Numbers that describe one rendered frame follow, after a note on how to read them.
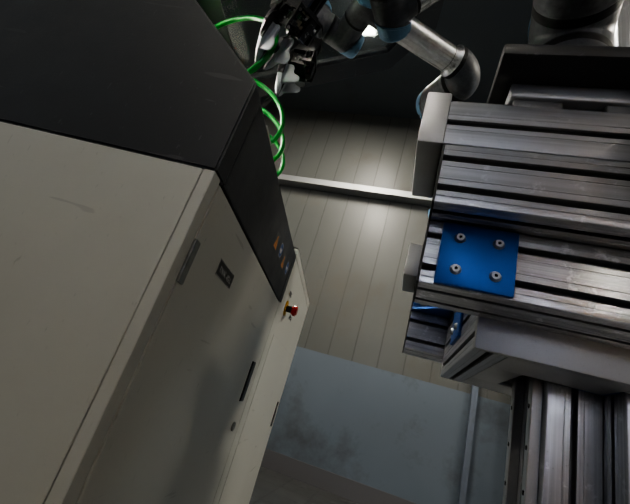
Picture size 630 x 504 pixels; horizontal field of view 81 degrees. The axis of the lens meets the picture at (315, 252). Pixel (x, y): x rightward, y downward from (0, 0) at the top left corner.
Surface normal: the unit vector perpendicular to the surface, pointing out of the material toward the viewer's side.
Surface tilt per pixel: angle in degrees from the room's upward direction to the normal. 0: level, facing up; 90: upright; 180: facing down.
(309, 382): 90
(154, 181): 90
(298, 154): 90
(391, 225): 90
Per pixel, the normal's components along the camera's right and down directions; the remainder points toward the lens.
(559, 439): -0.18, -0.41
